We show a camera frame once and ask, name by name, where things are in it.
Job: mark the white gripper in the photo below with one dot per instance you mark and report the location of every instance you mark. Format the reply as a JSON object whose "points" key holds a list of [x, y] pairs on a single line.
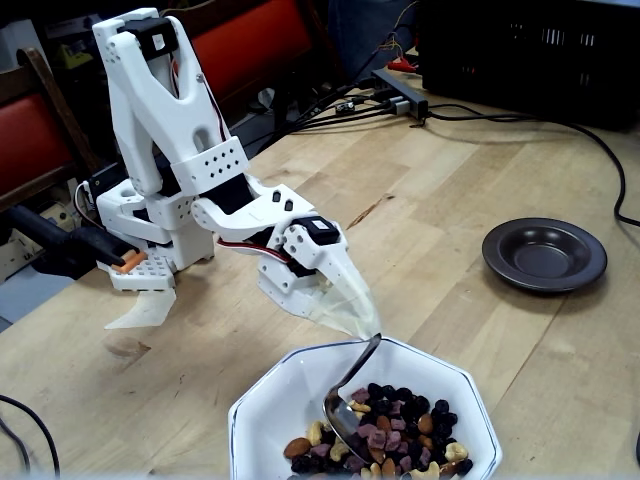
{"points": [[334, 267]]}

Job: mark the bent metal spoon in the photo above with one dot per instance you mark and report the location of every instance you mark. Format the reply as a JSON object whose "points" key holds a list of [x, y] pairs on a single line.
{"points": [[340, 415]]}

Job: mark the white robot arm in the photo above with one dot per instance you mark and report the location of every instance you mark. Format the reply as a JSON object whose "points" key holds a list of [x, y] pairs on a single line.
{"points": [[150, 100]]}

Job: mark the white octagonal bowl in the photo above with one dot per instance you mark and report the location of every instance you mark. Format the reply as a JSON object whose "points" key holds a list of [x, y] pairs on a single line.
{"points": [[300, 400]]}

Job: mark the brown round plate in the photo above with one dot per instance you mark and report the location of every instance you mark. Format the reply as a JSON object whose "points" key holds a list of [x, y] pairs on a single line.
{"points": [[545, 260]]}

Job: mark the trail mix pile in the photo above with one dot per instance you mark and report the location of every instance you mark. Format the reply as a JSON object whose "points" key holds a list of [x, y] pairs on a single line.
{"points": [[400, 425]]}

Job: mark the grey USB hub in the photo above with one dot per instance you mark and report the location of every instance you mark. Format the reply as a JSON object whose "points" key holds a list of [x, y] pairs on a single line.
{"points": [[400, 97]]}

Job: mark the red alligator clips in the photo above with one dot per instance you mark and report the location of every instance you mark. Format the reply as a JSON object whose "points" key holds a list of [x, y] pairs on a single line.
{"points": [[400, 64]]}

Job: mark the small motor driver board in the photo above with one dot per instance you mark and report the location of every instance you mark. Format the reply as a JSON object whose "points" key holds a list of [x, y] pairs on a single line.
{"points": [[107, 180]]}

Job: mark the wooden chair red cushion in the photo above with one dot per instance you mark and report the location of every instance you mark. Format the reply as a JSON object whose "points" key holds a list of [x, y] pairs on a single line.
{"points": [[30, 135], [250, 45]]}

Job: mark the dark blue fabric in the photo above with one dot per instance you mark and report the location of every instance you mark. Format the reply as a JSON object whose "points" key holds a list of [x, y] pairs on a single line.
{"points": [[365, 30]]}

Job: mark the black plastic crate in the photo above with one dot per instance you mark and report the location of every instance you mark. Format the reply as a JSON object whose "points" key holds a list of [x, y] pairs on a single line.
{"points": [[500, 75]]}

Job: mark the black clamp orange pad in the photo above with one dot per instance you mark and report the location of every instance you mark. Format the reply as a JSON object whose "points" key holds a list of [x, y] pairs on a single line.
{"points": [[60, 245]]}

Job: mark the beige printed box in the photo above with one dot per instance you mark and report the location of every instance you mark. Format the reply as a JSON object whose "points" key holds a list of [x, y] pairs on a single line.
{"points": [[15, 255]]}

